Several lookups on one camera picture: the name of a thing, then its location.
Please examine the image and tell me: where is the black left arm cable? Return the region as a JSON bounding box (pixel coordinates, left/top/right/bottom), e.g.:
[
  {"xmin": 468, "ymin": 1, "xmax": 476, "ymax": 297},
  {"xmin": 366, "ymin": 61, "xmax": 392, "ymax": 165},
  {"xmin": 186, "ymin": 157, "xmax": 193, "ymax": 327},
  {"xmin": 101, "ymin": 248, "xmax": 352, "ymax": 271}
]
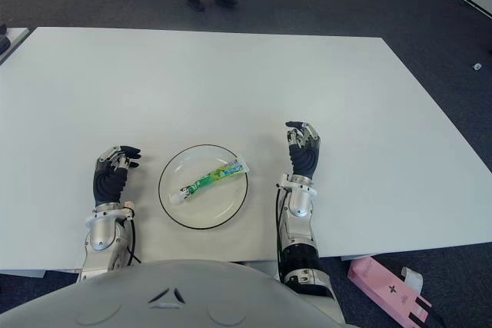
[{"xmin": 121, "ymin": 210, "xmax": 142, "ymax": 268}]

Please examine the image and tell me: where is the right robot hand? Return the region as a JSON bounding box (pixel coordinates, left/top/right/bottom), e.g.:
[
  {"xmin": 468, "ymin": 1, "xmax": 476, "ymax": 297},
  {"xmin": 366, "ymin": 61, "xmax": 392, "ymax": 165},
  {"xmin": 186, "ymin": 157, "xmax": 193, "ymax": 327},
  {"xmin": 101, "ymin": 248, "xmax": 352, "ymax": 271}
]
[{"xmin": 284, "ymin": 120, "xmax": 322, "ymax": 180}]

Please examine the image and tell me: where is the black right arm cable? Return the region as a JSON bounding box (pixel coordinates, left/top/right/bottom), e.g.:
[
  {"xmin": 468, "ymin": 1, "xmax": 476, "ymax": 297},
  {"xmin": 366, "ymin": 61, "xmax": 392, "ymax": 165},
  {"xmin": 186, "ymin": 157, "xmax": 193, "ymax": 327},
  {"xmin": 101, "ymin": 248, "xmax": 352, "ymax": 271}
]
[{"xmin": 274, "ymin": 181, "xmax": 286, "ymax": 280}]

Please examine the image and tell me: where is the grey robot torso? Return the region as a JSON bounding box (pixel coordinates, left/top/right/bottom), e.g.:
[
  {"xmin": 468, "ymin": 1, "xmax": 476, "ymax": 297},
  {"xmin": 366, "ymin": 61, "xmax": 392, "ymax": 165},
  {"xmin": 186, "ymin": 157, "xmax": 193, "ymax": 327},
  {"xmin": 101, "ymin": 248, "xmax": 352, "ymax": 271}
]
[{"xmin": 0, "ymin": 258, "xmax": 347, "ymax": 328}]

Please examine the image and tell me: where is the white plate with black rim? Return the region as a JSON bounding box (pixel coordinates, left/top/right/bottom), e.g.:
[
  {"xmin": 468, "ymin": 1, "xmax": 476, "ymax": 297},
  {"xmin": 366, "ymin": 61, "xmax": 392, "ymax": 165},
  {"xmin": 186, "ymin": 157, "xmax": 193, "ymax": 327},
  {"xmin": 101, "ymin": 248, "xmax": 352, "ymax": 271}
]
[{"xmin": 158, "ymin": 144, "xmax": 251, "ymax": 233}]

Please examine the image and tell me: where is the pink cardboard box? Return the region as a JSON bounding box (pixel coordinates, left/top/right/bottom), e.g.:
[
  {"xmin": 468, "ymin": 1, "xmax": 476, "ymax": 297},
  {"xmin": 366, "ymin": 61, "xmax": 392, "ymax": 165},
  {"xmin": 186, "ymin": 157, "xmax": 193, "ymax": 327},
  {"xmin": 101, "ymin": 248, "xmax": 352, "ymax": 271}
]
[{"xmin": 347, "ymin": 256, "xmax": 434, "ymax": 324}]

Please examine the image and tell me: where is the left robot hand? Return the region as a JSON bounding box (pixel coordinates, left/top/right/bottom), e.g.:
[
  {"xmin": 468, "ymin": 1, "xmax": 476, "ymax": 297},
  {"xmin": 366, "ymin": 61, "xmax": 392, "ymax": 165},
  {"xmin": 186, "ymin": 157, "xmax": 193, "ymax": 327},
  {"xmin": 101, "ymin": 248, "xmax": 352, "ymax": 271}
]
[{"xmin": 92, "ymin": 144, "xmax": 143, "ymax": 208}]

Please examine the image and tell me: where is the white side table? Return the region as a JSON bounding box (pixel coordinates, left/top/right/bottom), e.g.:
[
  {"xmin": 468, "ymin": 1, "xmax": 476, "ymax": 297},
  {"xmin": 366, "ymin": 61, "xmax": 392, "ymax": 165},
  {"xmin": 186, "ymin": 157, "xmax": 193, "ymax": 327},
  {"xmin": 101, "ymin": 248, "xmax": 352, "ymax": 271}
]
[{"xmin": 0, "ymin": 27, "xmax": 32, "ymax": 67}]

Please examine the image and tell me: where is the green white toothpaste tube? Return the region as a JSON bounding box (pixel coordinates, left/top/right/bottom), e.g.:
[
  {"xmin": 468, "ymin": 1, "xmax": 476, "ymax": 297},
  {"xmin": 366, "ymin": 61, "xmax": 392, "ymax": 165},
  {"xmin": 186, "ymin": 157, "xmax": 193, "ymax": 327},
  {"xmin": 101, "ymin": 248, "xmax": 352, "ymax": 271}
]
[{"xmin": 170, "ymin": 158, "xmax": 250, "ymax": 207}]

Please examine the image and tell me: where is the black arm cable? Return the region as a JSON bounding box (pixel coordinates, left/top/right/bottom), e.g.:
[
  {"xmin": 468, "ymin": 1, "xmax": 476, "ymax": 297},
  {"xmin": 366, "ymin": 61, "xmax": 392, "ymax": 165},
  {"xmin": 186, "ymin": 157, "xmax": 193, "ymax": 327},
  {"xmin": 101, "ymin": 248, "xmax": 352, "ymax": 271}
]
[
  {"xmin": 274, "ymin": 181, "xmax": 286, "ymax": 280},
  {"xmin": 121, "ymin": 210, "xmax": 142, "ymax": 268}
]

